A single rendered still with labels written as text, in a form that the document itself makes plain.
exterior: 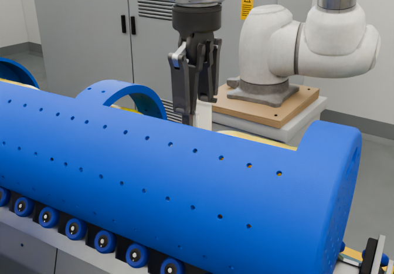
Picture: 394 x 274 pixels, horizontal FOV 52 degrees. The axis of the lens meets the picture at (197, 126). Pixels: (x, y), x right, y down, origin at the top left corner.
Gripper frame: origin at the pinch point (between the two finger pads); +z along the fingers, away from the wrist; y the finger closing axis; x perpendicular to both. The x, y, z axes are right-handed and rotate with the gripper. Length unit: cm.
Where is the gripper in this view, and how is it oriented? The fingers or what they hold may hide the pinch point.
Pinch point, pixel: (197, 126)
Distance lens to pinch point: 69.4
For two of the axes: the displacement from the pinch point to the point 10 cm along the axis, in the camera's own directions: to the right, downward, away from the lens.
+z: 0.0, 9.1, 4.2
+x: 8.7, 2.0, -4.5
